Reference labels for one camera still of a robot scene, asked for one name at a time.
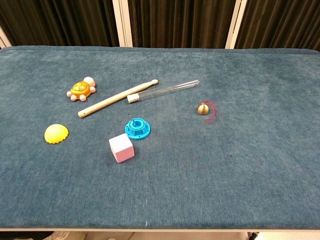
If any golden bell with red string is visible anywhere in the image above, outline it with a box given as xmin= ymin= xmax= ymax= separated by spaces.
xmin=197 ymin=100 xmax=217 ymax=124

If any white frame post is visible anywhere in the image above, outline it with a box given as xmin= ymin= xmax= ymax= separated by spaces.
xmin=112 ymin=0 xmax=133 ymax=48
xmin=0 ymin=26 xmax=12 ymax=49
xmin=224 ymin=0 xmax=248 ymax=50

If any pink white cube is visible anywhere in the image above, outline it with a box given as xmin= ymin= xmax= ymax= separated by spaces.
xmin=108 ymin=133 xmax=136 ymax=164

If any dark pleated curtain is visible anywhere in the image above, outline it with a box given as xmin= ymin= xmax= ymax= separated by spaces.
xmin=0 ymin=0 xmax=320 ymax=52

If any blue round plastic flange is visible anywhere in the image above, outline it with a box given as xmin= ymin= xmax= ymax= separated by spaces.
xmin=124 ymin=117 xmax=152 ymax=141

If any orange pink toy turtle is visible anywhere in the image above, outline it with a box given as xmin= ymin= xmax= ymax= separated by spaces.
xmin=66 ymin=76 xmax=97 ymax=102

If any blue velvet table cloth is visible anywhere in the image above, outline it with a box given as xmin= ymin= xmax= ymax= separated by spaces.
xmin=0 ymin=45 xmax=320 ymax=230

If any clear glass test tube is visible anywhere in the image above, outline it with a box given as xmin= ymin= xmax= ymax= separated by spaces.
xmin=126 ymin=79 xmax=200 ymax=104

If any yellow scalloped half dome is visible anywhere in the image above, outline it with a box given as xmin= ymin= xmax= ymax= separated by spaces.
xmin=44 ymin=123 xmax=69 ymax=145

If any wooden drumstick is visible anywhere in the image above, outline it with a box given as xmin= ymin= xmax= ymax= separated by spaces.
xmin=77 ymin=79 xmax=159 ymax=119

